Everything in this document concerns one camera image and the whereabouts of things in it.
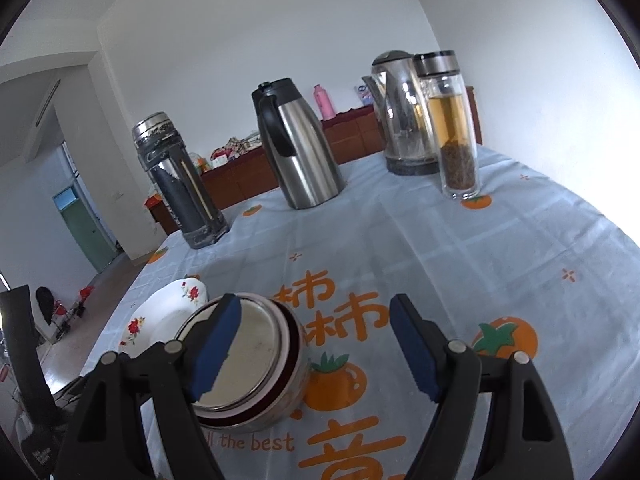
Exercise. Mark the white enamel bowl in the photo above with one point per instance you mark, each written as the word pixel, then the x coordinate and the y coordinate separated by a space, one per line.
pixel 255 350

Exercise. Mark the green door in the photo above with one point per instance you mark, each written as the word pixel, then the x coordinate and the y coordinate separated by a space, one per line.
pixel 87 235

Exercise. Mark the pink thermos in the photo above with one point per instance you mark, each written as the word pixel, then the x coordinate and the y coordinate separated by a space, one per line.
pixel 324 105

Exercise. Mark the large black thermos flask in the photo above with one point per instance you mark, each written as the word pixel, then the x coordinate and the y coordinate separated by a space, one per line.
pixel 175 195

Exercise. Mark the colourful cloth pile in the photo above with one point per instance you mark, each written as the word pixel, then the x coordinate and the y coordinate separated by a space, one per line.
pixel 235 149

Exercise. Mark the light blue printed tablecloth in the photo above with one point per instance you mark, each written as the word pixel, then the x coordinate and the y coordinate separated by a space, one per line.
pixel 450 260

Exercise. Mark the black chair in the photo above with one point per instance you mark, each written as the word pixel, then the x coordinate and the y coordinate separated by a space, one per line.
pixel 25 340

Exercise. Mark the orange box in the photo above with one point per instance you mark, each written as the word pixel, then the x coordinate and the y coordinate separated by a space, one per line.
pixel 153 201

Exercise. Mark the dark wooden sideboard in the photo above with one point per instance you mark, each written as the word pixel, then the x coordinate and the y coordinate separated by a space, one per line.
pixel 240 180

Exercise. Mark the red wheeled cart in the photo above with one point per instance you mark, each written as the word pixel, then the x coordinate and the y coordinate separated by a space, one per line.
pixel 82 295

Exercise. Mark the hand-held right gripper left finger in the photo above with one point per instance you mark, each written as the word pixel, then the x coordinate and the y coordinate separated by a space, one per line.
pixel 217 345

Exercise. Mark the red flower white plate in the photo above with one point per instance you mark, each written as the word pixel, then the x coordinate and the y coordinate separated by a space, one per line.
pixel 160 315

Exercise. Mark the blue printed bag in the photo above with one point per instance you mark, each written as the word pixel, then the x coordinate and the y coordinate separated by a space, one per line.
pixel 364 94

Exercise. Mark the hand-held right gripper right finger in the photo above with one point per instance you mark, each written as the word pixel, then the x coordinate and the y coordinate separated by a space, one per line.
pixel 417 350

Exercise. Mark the glass tea bottle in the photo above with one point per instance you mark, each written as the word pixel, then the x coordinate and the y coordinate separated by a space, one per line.
pixel 455 160

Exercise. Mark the steel electric kettle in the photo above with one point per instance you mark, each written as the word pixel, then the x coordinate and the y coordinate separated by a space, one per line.
pixel 400 125

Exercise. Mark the fluorescent tube light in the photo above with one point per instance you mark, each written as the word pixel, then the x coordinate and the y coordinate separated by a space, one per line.
pixel 48 102

